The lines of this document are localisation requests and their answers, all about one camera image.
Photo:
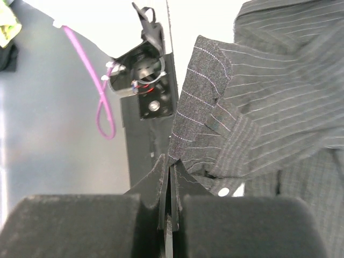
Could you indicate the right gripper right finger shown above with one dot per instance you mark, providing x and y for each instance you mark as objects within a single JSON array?
[{"x": 205, "y": 225}]

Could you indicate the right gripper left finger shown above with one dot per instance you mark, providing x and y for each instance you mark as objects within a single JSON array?
[{"x": 127, "y": 225}]

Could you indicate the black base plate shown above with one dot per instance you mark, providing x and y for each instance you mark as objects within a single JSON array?
[{"x": 145, "y": 81}]

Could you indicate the black pinstriped long sleeve shirt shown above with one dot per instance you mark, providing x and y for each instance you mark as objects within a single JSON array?
[{"x": 267, "y": 109}]

